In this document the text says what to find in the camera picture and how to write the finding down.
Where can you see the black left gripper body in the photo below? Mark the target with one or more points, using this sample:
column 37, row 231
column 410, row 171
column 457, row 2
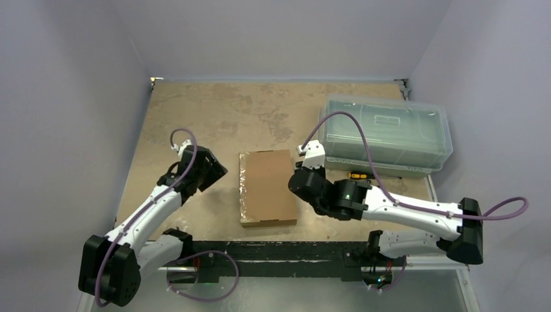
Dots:
column 200, row 176

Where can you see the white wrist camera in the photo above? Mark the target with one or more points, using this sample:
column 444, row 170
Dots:
column 313, row 155
column 180, row 148

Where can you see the yellow black screwdriver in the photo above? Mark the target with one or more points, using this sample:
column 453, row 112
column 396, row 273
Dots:
column 366, row 175

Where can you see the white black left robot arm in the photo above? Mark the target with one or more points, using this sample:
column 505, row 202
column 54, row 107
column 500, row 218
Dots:
column 137, row 232

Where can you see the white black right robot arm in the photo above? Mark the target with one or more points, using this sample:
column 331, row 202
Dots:
column 451, row 229

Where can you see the brown cardboard express box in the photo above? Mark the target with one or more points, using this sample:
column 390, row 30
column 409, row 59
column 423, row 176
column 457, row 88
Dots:
column 264, row 197

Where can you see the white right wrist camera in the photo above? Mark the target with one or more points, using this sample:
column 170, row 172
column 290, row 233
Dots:
column 313, row 155

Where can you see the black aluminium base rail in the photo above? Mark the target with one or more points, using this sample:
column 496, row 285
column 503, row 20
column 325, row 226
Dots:
column 344, row 260

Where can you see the clear plastic storage bin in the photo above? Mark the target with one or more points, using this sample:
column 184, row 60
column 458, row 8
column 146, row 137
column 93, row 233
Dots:
column 402, row 138

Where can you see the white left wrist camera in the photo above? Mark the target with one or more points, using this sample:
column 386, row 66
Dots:
column 180, row 148

